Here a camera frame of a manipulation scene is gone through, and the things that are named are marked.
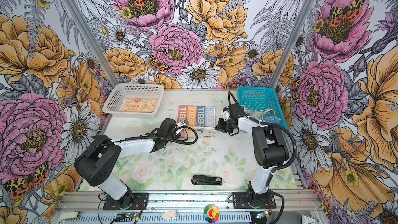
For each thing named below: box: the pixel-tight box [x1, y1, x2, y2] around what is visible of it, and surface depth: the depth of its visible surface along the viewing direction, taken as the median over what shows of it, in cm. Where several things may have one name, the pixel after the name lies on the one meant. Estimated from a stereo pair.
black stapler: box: [191, 174, 223, 186], surface depth 79 cm
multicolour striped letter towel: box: [176, 105, 217, 128], surface depth 109 cm
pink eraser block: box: [162, 210, 178, 219], surface depth 70 cm
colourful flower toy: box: [203, 203, 220, 224], surface depth 72 cm
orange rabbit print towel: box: [119, 98, 159, 113], surface depth 114 cm
